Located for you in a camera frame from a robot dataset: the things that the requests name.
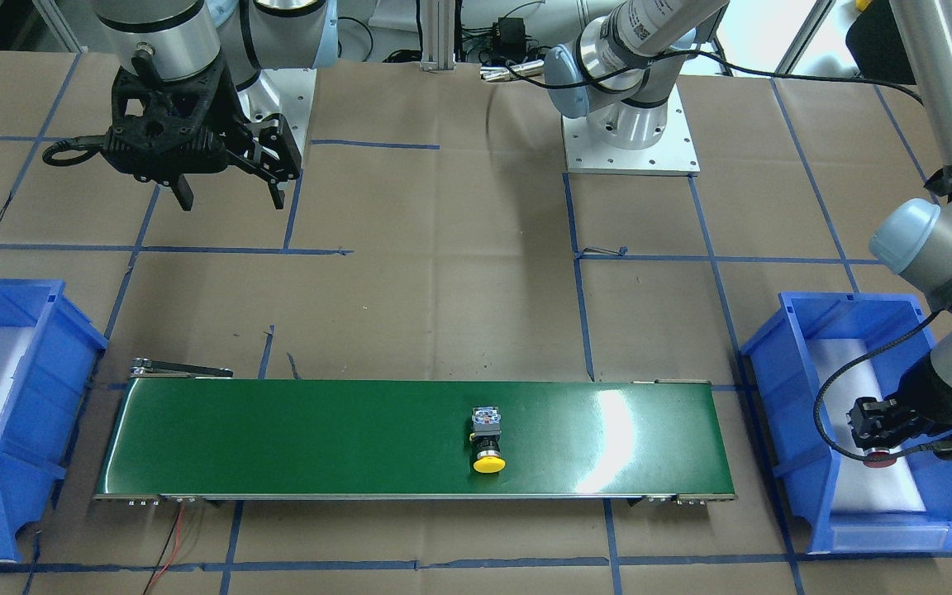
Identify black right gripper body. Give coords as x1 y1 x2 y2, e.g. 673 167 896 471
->
102 45 302 184

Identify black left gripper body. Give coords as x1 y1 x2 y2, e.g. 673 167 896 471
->
849 355 952 460

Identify red push button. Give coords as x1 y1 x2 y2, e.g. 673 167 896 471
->
863 448 900 469

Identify yellow push button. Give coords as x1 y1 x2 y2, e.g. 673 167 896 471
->
469 406 506 474

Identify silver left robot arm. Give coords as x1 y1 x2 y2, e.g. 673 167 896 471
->
541 1 952 467

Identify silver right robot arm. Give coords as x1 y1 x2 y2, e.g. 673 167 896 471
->
92 1 339 211

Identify blue bin with buttons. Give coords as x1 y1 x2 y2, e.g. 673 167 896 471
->
739 291 952 555

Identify white foam pad source bin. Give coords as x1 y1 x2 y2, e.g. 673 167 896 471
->
807 337 928 513

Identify blue empty destination bin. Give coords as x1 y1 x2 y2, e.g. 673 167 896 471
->
0 278 108 562

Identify green conveyor belt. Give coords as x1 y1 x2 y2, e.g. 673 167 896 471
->
94 375 736 503

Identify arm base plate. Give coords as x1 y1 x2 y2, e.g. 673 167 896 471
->
560 86 702 177
237 69 318 151

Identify aluminium frame post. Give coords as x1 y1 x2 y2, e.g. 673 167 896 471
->
416 1 462 72

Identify red black conveyor wires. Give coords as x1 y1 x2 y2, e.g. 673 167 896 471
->
142 502 189 595

